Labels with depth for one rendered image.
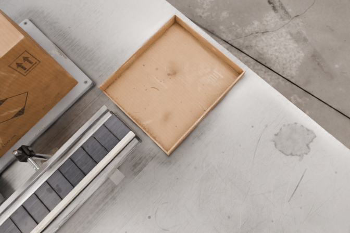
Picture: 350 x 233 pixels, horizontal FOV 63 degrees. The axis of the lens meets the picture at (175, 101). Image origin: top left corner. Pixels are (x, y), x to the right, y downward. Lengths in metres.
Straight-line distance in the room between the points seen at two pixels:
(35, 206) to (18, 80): 0.31
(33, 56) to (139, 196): 0.41
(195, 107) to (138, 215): 0.31
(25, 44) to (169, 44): 0.39
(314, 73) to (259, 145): 1.12
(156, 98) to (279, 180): 0.38
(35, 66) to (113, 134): 0.24
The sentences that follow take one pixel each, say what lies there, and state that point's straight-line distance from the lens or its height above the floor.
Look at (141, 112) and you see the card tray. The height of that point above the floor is 0.83.
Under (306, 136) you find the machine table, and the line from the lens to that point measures 0.82.
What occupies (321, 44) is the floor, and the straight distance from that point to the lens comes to 1.93.
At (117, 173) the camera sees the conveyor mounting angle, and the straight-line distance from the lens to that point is 0.77.
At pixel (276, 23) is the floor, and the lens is 1.91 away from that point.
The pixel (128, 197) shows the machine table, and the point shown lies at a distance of 0.77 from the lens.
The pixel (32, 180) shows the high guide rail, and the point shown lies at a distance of 0.71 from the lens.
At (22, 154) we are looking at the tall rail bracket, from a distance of 0.71.
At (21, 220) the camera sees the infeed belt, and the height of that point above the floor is 0.88.
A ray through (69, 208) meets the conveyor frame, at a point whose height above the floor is 0.88.
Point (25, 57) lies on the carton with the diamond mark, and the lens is 0.64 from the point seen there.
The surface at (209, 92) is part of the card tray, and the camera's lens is 0.78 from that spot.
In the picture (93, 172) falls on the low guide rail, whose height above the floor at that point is 0.91.
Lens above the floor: 1.58
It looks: 75 degrees down
